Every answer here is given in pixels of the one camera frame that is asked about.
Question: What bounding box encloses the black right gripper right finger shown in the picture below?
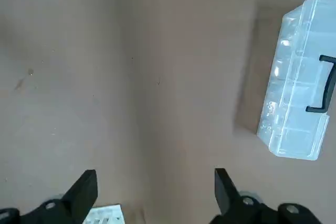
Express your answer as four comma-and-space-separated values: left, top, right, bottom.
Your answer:
209, 168, 324, 224

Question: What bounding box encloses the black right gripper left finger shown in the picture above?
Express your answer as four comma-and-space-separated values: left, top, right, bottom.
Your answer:
0, 169, 99, 224

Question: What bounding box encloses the clear plastic compartment box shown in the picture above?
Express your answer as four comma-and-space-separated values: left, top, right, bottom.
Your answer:
256, 0, 336, 162

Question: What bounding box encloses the white test tube rack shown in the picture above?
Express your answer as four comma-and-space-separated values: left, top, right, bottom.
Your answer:
83, 204, 127, 224

